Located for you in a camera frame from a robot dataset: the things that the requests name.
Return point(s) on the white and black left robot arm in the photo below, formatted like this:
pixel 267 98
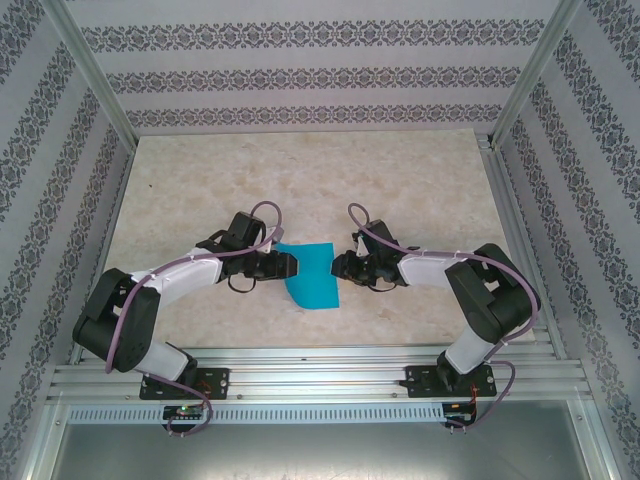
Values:
pixel 190 272

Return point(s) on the aluminium side rail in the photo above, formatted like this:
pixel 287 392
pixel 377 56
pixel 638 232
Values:
pixel 507 200
pixel 112 210

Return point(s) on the aluminium frame post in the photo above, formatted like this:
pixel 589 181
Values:
pixel 95 75
pixel 532 75

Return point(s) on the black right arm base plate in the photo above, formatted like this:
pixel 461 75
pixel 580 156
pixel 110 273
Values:
pixel 417 382

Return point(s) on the grey metal sheet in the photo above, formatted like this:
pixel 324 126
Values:
pixel 320 455

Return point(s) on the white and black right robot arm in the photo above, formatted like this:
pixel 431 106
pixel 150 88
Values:
pixel 425 270

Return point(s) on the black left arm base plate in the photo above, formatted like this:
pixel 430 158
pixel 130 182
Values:
pixel 217 382

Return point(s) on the aluminium mounting rail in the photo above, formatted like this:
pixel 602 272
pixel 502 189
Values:
pixel 320 372

